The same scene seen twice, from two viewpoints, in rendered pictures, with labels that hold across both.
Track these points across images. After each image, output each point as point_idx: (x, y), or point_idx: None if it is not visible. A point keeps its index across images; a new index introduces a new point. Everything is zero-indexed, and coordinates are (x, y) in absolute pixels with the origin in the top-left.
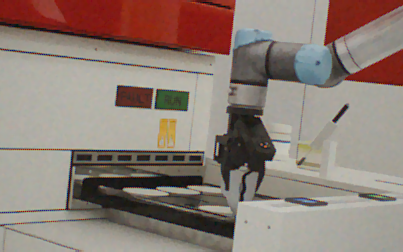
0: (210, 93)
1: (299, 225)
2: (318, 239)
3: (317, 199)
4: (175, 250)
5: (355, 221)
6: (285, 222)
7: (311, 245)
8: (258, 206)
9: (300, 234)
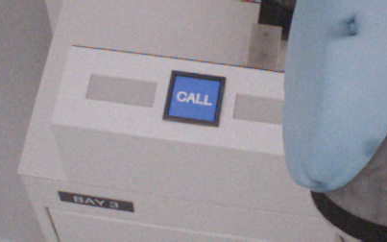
0: None
1: (102, 141)
2: (166, 162)
3: (278, 86)
4: None
5: (284, 167)
6: (60, 132)
7: (148, 163)
8: (62, 79)
9: (109, 149)
